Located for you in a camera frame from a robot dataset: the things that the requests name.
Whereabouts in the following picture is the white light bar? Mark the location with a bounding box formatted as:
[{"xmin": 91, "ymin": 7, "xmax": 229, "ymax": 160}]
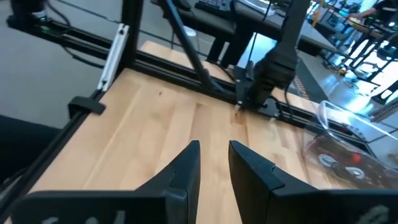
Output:
[{"xmin": 96, "ymin": 23, "xmax": 131, "ymax": 93}]

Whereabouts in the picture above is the grey braided USB cable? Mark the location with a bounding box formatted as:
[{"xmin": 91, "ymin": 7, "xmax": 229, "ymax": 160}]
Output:
[{"xmin": 369, "ymin": 96, "xmax": 398, "ymax": 124}]

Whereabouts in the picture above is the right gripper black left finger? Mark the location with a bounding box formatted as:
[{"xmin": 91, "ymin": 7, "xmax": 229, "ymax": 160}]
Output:
[{"xmin": 9, "ymin": 140, "xmax": 201, "ymax": 224}]

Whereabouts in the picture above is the black hazard-striped floor mat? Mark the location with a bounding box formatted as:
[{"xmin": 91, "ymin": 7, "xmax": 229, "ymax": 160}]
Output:
[{"xmin": 287, "ymin": 57, "xmax": 330, "ymax": 103}]

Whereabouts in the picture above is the black computer keyboard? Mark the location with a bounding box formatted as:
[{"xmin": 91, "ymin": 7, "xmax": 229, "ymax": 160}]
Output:
[{"xmin": 194, "ymin": 0, "xmax": 233, "ymax": 17}]

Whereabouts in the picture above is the black metal workbench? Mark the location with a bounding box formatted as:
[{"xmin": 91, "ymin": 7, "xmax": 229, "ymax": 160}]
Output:
[{"xmin": 323, "ymin": 0, "xmax": 398, "ymax": 105}]

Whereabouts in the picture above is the black USB cable bundle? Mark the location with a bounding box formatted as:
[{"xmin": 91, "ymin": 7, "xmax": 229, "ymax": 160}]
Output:
[{"xmin": 329, "ymin": 163, "xmax": 398, "ymax": 190}]

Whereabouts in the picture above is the black frame clamp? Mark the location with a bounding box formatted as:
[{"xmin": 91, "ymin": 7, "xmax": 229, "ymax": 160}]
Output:
[{"xmin": 67, "ymin": 95, "xmax": 107, "ymax": 119}]

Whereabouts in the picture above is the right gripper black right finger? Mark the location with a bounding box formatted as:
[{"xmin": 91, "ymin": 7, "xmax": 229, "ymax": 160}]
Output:
[{"xmin": 229, "ymin": 140, "xmax": 398, "ymax": 224}]

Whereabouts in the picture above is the black box with green light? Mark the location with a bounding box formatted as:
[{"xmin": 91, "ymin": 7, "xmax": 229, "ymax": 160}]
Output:
[{"xmin": 6, "ymin": 0, "xmax": 52, "ymax": 34}]

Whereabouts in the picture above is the clear plastic container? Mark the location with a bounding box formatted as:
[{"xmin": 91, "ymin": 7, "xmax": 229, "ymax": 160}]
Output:
[{"xmin": 298, "ymin": 99, "xmax": 398, "ymax": 191}]

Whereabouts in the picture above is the person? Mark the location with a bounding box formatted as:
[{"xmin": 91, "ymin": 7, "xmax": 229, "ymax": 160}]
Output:
[{"xmin": 348, "ymin": 0, "xmax": 398, "ymax": 20}]

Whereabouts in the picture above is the black cable with red tie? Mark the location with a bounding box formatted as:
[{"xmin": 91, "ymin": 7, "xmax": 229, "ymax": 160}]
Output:
[{"xmin": 310, "ymin": 136, "xmax": 374, "ymax": 182}]

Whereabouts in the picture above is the black office desk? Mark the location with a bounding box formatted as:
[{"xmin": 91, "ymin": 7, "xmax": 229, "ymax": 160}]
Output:
[{"xmin": 152, "ymin": 0, "xmax": 337, "ymax": 68}]

